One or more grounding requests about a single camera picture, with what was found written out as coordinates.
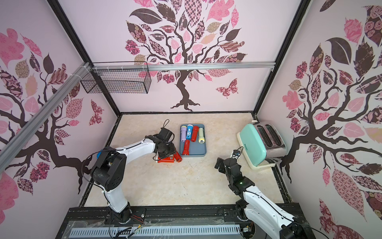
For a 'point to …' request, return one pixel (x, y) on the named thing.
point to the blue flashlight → (189, 131)
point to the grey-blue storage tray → (196, 149)
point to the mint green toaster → (261, 144)
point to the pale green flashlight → (201, 139)
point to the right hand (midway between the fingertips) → (224, 159)
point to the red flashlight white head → (170, 159)
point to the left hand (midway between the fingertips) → (173, 155)
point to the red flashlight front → (186, 149)
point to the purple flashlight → (183, 133)
